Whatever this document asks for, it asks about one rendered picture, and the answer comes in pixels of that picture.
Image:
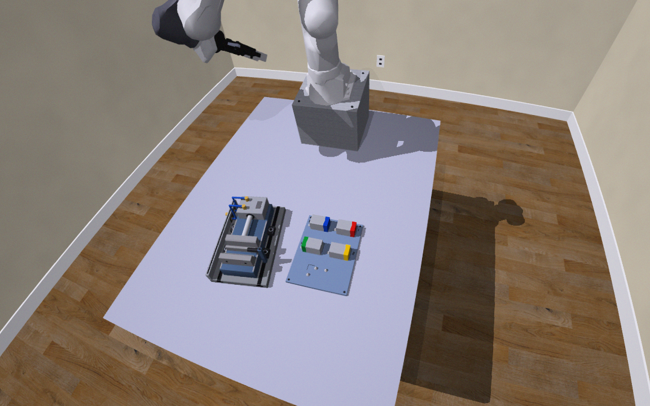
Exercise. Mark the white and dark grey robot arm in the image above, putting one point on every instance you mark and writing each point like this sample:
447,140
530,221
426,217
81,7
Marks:
194,23

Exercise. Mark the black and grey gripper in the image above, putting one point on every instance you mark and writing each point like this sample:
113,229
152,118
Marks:
237,48

